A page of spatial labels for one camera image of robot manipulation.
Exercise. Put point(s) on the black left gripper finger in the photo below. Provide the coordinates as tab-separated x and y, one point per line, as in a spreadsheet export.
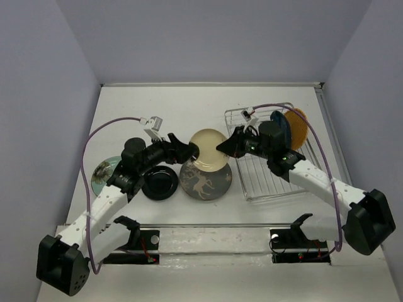
187	152
175	141

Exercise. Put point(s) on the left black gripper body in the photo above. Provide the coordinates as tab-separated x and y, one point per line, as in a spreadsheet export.
158	153

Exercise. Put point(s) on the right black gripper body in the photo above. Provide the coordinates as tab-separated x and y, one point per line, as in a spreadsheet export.
248	143

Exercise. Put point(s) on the cream floral ceramic plate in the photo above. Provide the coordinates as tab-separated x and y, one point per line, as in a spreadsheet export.
209	159

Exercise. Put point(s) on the dark blue leaf-shaped plate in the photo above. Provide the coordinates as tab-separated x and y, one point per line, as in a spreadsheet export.
284	125

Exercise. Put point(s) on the grey reindeer snowflake plate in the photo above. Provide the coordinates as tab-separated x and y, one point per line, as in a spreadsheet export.
205	186

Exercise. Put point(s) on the round woven wicker plate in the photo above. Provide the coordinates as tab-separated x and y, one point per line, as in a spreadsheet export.
298	127

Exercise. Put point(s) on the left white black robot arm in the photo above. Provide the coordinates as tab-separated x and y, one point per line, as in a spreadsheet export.
65	260

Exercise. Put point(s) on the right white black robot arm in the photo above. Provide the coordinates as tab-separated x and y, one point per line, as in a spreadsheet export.
363	218

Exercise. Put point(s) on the black round plate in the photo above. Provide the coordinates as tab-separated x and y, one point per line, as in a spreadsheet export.
160	183

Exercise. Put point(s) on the light green floral plate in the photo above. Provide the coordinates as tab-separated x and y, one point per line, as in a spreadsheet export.
102	173

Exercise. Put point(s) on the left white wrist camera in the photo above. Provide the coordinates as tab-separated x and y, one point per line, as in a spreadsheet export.
152	126

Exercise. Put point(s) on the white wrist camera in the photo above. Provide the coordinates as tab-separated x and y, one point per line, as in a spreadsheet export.
250	118
152	126

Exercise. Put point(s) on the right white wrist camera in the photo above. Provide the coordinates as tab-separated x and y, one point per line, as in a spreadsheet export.
250	118

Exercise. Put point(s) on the metal wire dish rack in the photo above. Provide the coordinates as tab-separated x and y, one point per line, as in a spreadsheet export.
253	171

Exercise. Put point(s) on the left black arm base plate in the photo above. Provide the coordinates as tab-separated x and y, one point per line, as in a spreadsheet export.
145	251

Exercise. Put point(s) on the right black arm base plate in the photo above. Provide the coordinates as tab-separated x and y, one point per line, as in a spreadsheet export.
288	246

